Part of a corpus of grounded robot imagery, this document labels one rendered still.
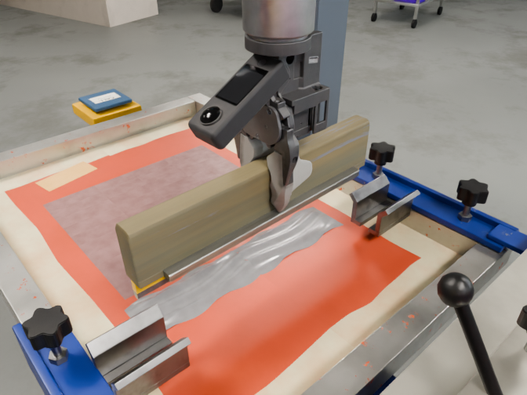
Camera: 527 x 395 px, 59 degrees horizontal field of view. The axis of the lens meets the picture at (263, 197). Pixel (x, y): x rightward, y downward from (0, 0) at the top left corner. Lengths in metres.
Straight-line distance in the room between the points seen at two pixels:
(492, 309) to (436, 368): 0.11
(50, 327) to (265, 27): 0.36
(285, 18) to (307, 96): 0.09
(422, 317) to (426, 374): 0.13
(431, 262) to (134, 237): 0.45
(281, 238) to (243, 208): 0.19
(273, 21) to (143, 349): 0.38
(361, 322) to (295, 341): 0.09
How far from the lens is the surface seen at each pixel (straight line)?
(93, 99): 1.28
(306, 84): 0.55
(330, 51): 1.34
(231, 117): 0.47
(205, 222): 0.53
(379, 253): 0.74
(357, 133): 0.67
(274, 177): 0.55
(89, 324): 0.66
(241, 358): 0.59
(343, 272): 0.69
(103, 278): 0.71
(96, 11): 6.30
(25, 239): 0.83
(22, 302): 0.67
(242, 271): 0.68
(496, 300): 0.59
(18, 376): 1.93
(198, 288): 0.66
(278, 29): 0.48
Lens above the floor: 1.42
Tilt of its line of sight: 34 degrees down
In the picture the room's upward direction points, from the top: straight up
